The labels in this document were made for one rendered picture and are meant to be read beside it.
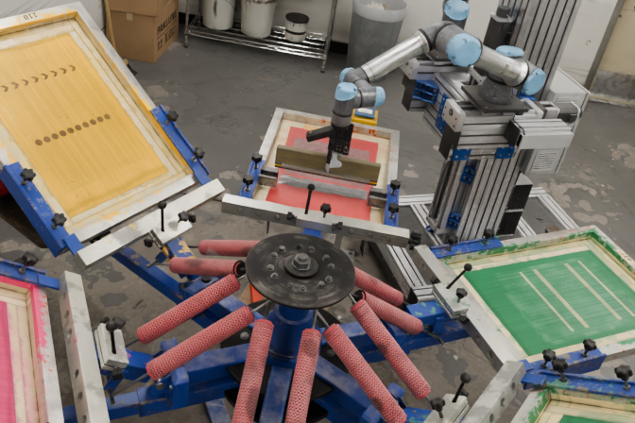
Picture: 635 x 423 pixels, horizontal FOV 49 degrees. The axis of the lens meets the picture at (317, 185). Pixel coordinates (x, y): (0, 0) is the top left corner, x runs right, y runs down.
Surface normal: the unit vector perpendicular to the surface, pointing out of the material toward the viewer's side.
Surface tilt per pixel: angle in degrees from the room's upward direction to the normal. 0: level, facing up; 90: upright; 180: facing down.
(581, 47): 90
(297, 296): 0
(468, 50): 87
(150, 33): 89
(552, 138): 90
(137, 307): 0
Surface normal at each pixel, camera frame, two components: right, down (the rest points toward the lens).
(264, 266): 0.14, -0.82
